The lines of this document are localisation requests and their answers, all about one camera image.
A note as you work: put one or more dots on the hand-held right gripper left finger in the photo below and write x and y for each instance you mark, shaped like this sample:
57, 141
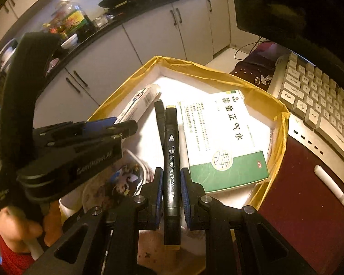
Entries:
159, 194

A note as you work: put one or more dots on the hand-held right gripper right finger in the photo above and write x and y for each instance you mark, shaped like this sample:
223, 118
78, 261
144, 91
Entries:
186, 197

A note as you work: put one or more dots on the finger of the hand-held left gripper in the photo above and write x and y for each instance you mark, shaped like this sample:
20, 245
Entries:
126, 129
100, 124

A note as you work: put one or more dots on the yellow-taped white foam box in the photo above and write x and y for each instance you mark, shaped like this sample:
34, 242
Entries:
149, 140

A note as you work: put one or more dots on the black marker pen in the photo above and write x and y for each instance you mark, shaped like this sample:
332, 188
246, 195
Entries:
172, 163
159, 120

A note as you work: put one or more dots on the long white carton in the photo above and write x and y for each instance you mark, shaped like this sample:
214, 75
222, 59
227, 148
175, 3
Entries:
143, 98

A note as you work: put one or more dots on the clear cartoon print pouch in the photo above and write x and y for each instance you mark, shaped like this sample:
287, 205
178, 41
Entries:
126, 180

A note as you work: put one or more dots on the white and green medicine box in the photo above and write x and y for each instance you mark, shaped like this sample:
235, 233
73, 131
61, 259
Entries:
220, 137

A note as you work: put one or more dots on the person's left forearm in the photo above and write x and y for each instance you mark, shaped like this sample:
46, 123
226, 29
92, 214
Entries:
14, 260

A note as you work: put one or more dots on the person's left hand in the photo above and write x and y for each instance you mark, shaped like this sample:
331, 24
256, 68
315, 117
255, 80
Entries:
17, 229

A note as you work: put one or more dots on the white bowl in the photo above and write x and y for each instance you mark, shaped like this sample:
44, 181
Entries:
69, 40

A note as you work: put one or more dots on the white kitchen cabinets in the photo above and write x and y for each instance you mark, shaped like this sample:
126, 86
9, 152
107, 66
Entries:
160, 34

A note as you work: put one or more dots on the large glass jar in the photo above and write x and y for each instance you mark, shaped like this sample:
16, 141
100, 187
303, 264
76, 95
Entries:
71, 20

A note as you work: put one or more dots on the maroon cloth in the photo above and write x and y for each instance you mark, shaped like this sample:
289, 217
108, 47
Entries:
298, 220

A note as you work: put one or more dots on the black kitchen counter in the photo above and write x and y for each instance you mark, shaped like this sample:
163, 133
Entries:
132, 14

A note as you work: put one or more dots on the slim white tube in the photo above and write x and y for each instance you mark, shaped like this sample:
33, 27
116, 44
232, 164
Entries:
331, 186

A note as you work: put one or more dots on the dark purple patterned cloth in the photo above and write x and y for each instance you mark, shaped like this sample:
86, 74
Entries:
258, 66

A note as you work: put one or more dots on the white mechanical keyboard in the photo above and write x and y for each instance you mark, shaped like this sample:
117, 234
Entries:
318, 100

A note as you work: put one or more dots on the black computer monitor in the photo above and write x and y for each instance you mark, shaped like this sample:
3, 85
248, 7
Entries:
289, 5

